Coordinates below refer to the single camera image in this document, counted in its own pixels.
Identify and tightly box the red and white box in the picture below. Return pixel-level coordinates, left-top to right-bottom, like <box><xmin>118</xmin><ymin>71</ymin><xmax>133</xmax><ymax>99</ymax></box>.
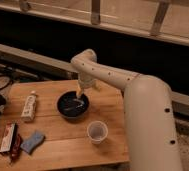
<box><xmin>0</xmin><ymin>123</ymin><xmax>17</xmax><ymax>155</ymax></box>

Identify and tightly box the blue sponge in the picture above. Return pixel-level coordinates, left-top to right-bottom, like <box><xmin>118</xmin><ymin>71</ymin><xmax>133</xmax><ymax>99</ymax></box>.
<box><xmin>21</xmin><ymin>131</ymin><xmax>45</xmax><ymax>154</ymax></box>

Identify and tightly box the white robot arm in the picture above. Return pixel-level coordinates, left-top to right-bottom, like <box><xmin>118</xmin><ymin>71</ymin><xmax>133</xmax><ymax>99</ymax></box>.
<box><xmin>71</xmin><ymin>49</ymin><xmax>183</xmax><ymax>171</ymax></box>

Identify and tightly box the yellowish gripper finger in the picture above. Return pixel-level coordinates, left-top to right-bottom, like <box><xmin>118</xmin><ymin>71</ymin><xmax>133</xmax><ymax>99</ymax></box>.
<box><xmin>76</xmin><ymin>85</ymin><xmax>83</xmax><ymax>99</ymax></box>

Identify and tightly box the white tube bottle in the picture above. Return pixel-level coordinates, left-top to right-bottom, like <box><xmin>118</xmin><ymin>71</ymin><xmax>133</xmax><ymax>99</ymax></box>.
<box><xmin>21</xmin><ymin>91</ymin><xmax>37</xmax><ymax>122</ymax></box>

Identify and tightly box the black ceramic bowl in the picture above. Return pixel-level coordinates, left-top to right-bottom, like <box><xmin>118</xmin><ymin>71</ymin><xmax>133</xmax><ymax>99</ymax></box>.
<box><xmin>57</xmin><ymin>91</ymin><xmax>89</xmax><ymax>119</ymax></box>

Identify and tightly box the dark red wrapped snack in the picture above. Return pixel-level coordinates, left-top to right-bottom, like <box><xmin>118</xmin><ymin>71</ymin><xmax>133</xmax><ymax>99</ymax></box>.
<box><xmin>9</xmin><ymin>135</ymin><xmax>22</xmax><ymax>163</ymax></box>

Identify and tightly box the translucent plastic cup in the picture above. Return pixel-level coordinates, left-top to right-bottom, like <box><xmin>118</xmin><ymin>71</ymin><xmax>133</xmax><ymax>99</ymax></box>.
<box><xmin>87</xmin><ymin>121</ymin><xmax>108</xmax><ymax>145</ymax></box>

